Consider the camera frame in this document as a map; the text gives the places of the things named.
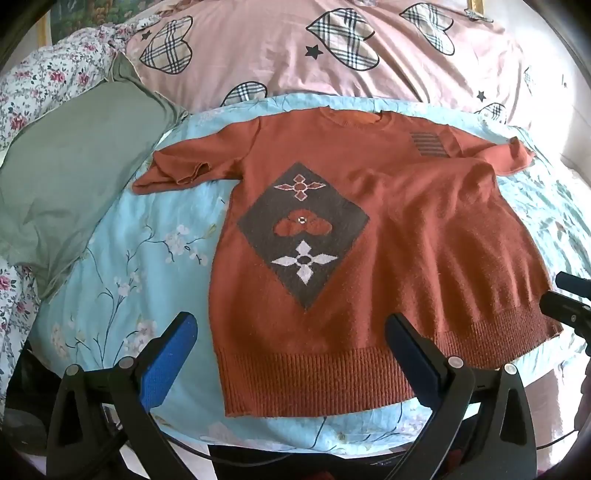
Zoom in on pink quilt with plaid hearts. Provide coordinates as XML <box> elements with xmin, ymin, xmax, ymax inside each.
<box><xmin>124</xmin><ymin>0</ymin><xmax>555</xmax><ymax>139</ymax></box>

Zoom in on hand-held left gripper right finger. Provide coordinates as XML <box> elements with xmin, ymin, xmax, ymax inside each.
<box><xmin>384</xmin><ymin>313</ymin><xmax>539</xmax><ymax>480</ymax></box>

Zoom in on rust orange knit sweater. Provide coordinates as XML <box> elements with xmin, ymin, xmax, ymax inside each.
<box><xmin>133</xmin><ymin>107</ymin><xmax>564</xmax><ymax>418</ymax></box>

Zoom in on light blue floral bed sheet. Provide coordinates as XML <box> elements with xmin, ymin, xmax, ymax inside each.
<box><xmin>34</xmin><ymin>92</ymin><xmax>591</xmax><ymax>455</ymax></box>

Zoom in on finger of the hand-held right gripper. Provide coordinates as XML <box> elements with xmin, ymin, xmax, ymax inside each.
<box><xmin>555</xmin><ymin>271</ymin><xmax>591</xmax><ymax>298</ymax></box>
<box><xmin>539</xmin><ymin>290</ymin><xmax>591</xmax><ymax>329</ymax></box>

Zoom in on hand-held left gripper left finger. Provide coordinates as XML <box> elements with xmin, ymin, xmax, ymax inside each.
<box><xmin>46</xmin><ymin>311</ymin><xmax>199</xmax><ymax>480</ymax></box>

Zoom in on green pillow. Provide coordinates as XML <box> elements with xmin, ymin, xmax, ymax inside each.
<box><xmin>0</xmin><ymin>51</ymin><xmax>188</xmax><ymax>301</ymax></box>

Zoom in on gold framed wall picture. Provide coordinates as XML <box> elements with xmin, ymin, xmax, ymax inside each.
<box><xmin>39</xmin><ymin>0</ymin><xmax>139</xmax><ymax>47</ymax></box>

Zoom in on white floral quilt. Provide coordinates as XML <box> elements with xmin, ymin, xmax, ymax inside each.
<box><xmin>0</xmin><ymin>23</ymin><xmax>158</xmax><ymax>384</ymax></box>

